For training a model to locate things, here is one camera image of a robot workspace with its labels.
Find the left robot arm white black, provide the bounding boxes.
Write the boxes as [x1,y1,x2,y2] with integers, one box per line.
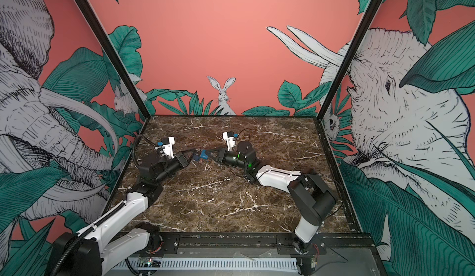
[45,149,201,276]

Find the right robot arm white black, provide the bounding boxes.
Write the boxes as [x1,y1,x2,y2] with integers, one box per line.
[205,141,338,253]

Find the small green circuit board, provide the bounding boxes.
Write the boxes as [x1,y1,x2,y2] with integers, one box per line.
[137,259,162,269]

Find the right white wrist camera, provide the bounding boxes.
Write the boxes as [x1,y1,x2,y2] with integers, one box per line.
[223,131,239,152]

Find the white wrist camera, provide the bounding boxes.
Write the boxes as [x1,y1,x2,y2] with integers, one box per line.
[156,137,175,160]
[223,131,239,152]

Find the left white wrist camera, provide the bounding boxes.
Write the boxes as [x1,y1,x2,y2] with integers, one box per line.
[156,137,175,160]

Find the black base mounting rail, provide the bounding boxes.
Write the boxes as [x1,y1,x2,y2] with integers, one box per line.
[138,231,376,257]

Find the white slotted cable duct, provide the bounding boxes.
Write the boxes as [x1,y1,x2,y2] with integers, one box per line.
[129,257,299,272]

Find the left black frame post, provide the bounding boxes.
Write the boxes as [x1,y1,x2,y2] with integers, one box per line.
[74,0,151,122]

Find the black frame post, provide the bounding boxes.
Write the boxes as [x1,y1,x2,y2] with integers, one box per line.
[317,0,383,121]
[74,0,151,122]

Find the right black frame post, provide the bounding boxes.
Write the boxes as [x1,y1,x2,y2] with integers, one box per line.
[317,0,383,121]

